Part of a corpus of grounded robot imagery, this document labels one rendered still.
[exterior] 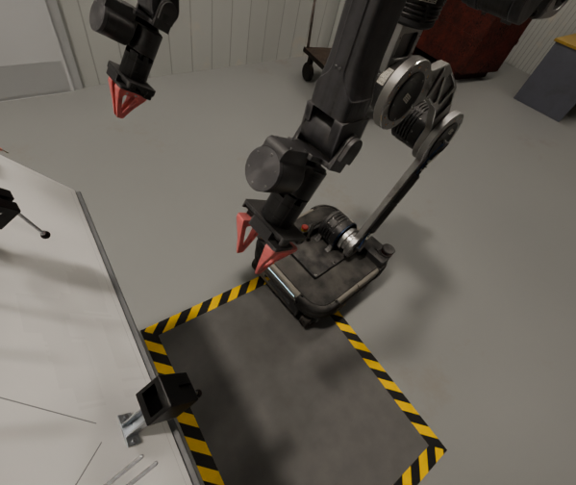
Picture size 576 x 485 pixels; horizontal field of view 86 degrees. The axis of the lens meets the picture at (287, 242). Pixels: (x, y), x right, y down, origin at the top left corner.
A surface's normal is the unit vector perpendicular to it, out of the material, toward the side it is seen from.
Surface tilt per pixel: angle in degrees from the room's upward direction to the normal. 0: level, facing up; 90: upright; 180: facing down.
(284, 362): 0
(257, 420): 0
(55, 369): 53
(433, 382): 0
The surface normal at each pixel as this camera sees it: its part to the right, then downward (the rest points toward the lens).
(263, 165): -0.57, 0.07
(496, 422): 0.19, -0.62
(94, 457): 0.77, -0.64
